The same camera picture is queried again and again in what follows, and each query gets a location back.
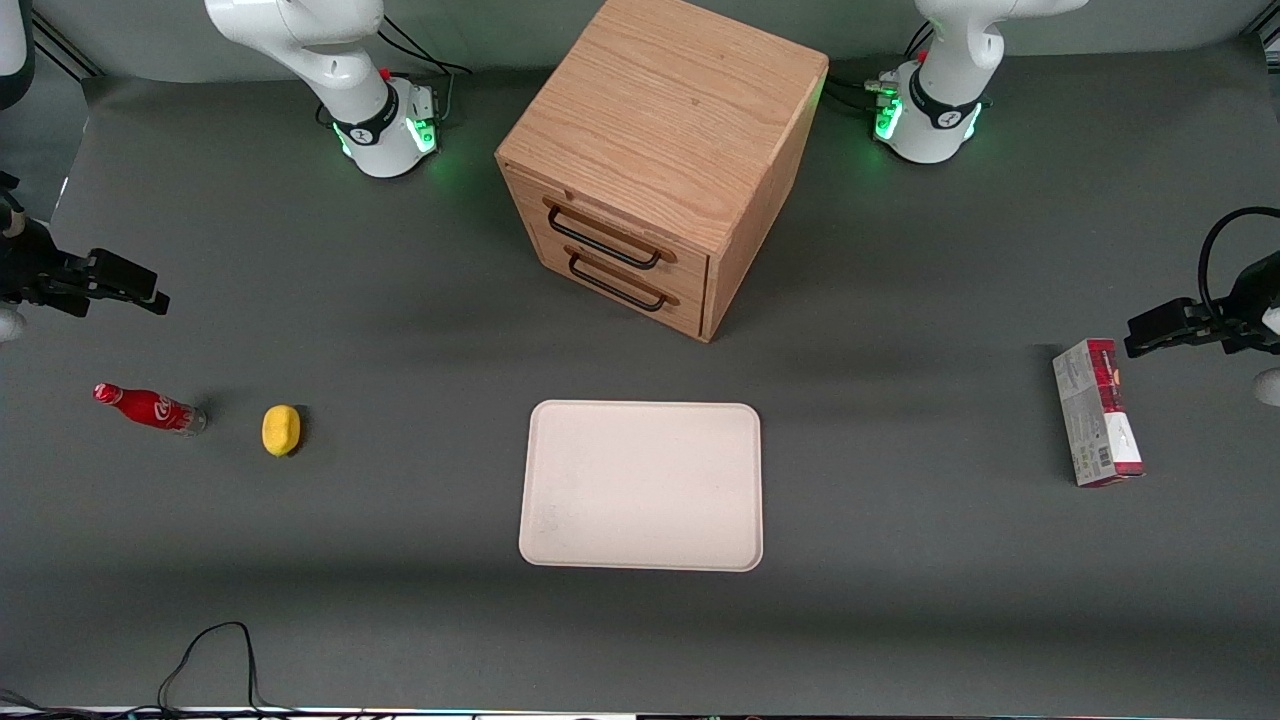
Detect red coke bottle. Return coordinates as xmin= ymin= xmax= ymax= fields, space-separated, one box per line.
xmin=93 ymin=382 xmax=208 ymax=437

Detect black drawer handle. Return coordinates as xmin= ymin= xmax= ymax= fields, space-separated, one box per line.
xmin=567 ymin=253 xmax=668 ymax=313
xmin=546 ymin=205 xmax=664 ymax=271

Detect wooden drawer cabinet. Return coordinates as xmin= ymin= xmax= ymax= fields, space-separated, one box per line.
xmin=495 ymin=0 xmax=830 ymax=344

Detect red grey carton box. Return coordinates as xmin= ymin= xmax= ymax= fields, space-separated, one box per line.
xmin=1052 ymin=338 xmax=1145 ymax=489

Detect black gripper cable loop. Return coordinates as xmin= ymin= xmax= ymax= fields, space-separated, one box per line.
xmin=1197 ymin=206 xmax=1280 ymax=319

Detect black arm base cables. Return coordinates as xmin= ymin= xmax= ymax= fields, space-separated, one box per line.
xmin=374 ymin=14 xmax=473 ymax=125
xmin=824 ymin=22 xmax=937 ymax=115

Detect black aluminium frame rail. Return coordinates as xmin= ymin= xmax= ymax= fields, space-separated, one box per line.
xmin=32 ymin=14 xmax=103 ymax=79

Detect grey table mat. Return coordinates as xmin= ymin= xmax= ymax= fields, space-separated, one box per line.
xmin=0 ymin=35 xmax=1280 ymax=717

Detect yellow lemon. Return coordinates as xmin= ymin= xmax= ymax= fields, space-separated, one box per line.
xmin=262 ymin=404 xmax=302 ymax=458

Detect cream plastic tray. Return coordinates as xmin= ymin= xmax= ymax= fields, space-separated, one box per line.
xmin=518 ymin=399 xmax=765 ymax=573

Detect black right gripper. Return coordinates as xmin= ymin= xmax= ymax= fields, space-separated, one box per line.
xmin=0 ymin=214 xmax=171 ymax=317

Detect thin black cable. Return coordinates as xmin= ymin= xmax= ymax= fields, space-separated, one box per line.
xmin=0 ymin=621 xmax=301 ymax=717

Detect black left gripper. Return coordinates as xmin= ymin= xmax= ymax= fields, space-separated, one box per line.
xmin=1124 ymin=253 xmax=1280 ymax=360

